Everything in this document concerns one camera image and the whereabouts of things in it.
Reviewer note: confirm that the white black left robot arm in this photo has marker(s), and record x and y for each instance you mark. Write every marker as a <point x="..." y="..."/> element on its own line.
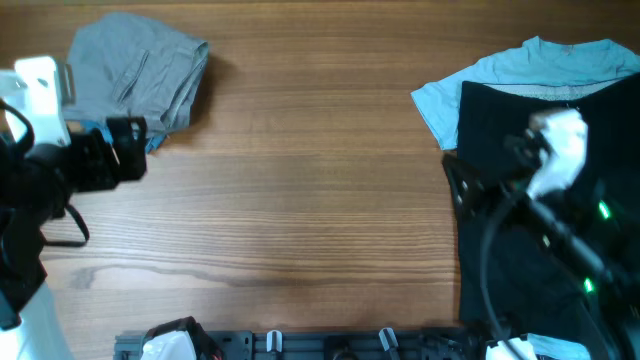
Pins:
<point x="37" y="183"/>

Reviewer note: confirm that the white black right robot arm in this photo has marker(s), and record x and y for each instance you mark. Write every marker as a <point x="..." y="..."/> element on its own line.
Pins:
<point x="616" y="331"/>

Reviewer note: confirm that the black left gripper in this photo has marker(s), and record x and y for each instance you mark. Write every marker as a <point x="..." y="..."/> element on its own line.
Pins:
<point x="102" y="167"/>

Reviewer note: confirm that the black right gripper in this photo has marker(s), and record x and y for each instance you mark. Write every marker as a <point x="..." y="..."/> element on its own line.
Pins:
<point x="502" y="178"/>

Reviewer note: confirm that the grey cotton shorts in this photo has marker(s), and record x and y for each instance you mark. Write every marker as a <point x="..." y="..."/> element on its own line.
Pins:
<point x="130" y="65"/>

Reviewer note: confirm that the dark grey base rail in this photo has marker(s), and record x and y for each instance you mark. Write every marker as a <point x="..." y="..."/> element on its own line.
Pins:
<point x="439" y="343"/>

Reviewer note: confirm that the black shorts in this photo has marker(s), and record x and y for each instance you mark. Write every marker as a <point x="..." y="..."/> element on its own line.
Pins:
<point x="530" y="290"/>

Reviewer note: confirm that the light blue t-shirt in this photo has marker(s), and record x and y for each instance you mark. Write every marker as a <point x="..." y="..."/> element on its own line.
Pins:
<point x="536" y="69"/>

